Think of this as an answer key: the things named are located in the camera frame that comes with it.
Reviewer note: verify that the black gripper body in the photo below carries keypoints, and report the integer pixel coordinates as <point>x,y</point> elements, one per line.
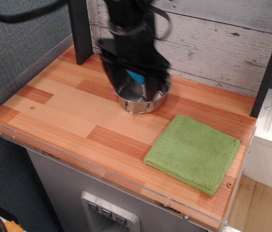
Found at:
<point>135,52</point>

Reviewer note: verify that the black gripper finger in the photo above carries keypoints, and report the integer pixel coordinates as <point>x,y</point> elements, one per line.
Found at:
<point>112,66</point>
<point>159,75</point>

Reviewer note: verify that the green towel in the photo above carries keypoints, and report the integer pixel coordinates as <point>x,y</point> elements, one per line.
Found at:
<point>193,153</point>

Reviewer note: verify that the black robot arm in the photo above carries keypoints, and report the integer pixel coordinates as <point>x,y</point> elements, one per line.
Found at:
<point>127,17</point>

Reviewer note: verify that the stainless steel pot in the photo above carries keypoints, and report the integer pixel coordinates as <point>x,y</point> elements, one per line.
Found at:
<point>129,90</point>

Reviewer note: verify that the grey toy fridge cabinet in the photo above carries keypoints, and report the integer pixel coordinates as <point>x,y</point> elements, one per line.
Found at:
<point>64,185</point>

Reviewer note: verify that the silver dispenser button panel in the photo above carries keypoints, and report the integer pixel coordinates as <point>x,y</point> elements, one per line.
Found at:
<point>104,216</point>

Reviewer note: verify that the orange object at corner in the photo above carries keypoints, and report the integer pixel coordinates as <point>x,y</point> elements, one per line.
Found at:
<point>11,226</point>

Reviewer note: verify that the blue handled metal spoon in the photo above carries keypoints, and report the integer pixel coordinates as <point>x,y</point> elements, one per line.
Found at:
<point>149,88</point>

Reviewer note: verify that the black vertical post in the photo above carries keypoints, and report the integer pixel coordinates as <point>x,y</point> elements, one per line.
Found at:
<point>81,32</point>

